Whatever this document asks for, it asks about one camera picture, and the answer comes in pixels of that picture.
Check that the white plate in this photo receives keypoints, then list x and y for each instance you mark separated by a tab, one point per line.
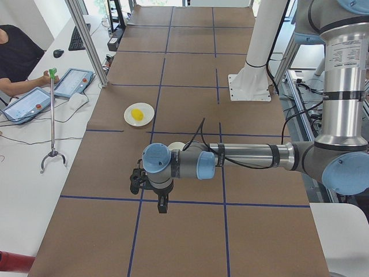
148	111

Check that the black power box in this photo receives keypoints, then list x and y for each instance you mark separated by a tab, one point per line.
115	40

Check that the white chair corner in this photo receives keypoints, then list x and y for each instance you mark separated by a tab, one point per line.
343	233

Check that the white cloth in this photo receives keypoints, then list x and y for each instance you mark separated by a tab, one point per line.
76	101

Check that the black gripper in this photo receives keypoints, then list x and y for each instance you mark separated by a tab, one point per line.
162	191

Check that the aluminium frame post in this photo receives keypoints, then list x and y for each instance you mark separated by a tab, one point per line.
78	18

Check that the black keyboard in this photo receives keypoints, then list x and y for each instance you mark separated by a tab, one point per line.
76	42

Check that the blue teach pendant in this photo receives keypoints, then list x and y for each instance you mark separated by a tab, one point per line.
28	106
73	81

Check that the red object at edge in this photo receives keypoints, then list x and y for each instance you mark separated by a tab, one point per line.
12	262

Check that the metal reacher grabber tool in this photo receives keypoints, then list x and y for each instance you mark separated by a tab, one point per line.
53	153

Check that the yellow lemon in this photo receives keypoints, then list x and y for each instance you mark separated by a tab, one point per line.
137	114

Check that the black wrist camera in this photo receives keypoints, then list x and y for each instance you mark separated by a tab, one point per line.
138	180

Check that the near blue teach pendant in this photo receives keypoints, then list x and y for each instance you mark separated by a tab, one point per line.
28	106

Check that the far blue teach pendant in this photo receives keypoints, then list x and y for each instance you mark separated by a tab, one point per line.
73	81

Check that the person in black shirt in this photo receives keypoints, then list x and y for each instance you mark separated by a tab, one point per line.
19	56

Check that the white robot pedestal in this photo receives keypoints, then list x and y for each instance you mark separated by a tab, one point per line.
251	83

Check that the white bowl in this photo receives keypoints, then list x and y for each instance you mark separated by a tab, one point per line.
176	146

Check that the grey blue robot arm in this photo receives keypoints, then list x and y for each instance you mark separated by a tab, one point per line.
337	157

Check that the black computer mouse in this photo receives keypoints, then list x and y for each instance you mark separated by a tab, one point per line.
58	53

